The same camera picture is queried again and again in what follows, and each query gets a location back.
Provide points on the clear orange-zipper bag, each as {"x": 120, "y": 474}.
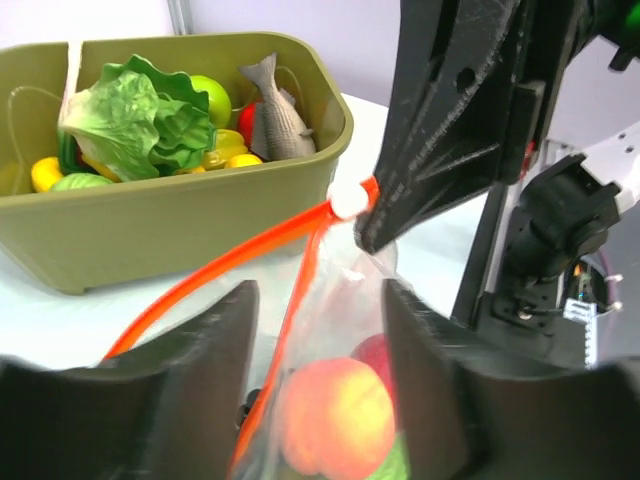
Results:
{"x": 335, "y": 304}

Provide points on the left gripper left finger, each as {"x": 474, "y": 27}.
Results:
{"x": 164, "y": 410}

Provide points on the grey toy fish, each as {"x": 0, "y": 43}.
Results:
{"x": 279, "y": 133}

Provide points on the red toy apple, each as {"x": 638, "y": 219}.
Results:
{"x": 373, "y": 351}

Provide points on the toy peach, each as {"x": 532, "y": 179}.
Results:
{"x": 335, "y": 417}

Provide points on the green toy cabbage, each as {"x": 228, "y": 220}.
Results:
{"x": 140, "y": 122}

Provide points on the olive green plastic bin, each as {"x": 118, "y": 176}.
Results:
{"x": 80, "y": 240}

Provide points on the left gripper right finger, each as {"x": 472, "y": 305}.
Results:
{"x": 471, "y": 410}

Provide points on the right aluminium corner post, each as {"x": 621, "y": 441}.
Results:
{"x": 181, "y": 16}

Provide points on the white toy radish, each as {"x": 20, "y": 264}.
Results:
{"x": 74, "y": 60}

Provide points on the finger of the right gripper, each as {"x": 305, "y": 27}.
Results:
{"x": 457, "y": 68}

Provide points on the green toy cucumber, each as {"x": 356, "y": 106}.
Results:
{"x": 396, "y": 465}

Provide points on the white cable duct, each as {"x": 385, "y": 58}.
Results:
{"x": 591, "y": 336}

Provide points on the yellow toy lemon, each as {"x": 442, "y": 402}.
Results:
{"x": 243, "y": 160}

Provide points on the yellow toy star fruit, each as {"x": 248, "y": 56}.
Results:
{"x": 227, "y": 144}

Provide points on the red toy chili pepper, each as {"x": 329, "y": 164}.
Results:
{"x": 245, "y": 123}

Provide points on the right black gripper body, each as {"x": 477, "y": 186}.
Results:
{"x": 548, "y": 35}

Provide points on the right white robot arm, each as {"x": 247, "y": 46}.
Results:
{"x": 533, "y": 231}

